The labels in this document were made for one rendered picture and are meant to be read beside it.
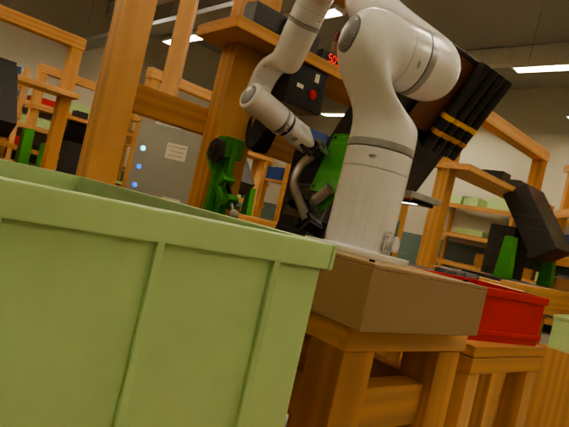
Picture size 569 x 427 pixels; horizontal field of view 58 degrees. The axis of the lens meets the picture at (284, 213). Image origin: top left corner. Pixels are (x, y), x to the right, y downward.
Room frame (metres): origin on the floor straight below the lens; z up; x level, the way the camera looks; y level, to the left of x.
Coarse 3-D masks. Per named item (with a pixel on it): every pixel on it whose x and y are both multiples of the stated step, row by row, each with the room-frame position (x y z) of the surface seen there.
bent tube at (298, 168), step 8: (320, 144) 1.64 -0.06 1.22; (328, 152) 1.65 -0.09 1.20; (304, 160) 1.67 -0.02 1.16; (312, 160) 1.67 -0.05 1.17; (296, 168) 1.68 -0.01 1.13; (304, 168) 1.68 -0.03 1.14; (296, 176) 1.67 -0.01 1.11; (296, 184) 1.66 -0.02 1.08; (296, 192) 1.62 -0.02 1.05; (296, 200) 1.60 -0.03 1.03; (304, 208) 1.57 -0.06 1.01; (304, 216) 1.55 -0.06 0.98
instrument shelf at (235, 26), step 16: (240, 16) 1.55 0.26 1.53; (208, 32) 1.67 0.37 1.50; (224, 32) 1.63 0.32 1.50; (240, 32) 1.60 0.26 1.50; (256, 32) 1.60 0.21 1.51; (272, 32) 1.63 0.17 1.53; (256, 48) 1.72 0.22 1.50; (272, 48) 1.68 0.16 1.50; (320, 64) 1.78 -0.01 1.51; (336, 80) 1.88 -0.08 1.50; (336, 96) 2.10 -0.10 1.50
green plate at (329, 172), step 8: (336, 136) 1.66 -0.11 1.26; (344, 136) 1.64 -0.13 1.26; (336, 144) 1.65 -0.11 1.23; (344, 144) 1.62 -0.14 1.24; (336, 152) 1.63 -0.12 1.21; (344, 152) 1.60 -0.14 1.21; (328, 160) 1.64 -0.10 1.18; (336, 160) 1.61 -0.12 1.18; (320, 168) 1.65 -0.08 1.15; (328, 168) 1.62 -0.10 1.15; (336, 168) 1.60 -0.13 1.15; (320, 176) 1.63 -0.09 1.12; (328, 176) 1.61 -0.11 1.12; (336, 176) 1.58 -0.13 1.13; (312, 184) 1.64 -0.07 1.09; (320, 184) 1.62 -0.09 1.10
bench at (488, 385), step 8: (480, 376) 1.93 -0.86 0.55; (488, 376) 1.91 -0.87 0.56; (496, 376) 1.92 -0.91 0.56; (480, 384) 1.92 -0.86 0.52; (488, 384) 1.90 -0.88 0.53; (496, 384) 1.93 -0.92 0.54; (480, 392) 1.92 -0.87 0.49; (488, 392) 1.90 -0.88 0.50; (496, 392) 1.94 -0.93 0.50; (480, 400) 1.91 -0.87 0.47; (488, 400) 1.90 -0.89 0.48; (496, 400) 1.95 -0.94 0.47; (472, 408) 1.93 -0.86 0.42; (480, 408) 1.91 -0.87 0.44; (488, 408) 1.91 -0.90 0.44; (472, 416) 1.92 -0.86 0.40; (480, 416) 1.90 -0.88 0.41; (488, 416) 1.92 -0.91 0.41; (472, 424) 1.92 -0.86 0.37; (480, 424) 1.90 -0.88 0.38; (488, 424) 1.93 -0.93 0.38
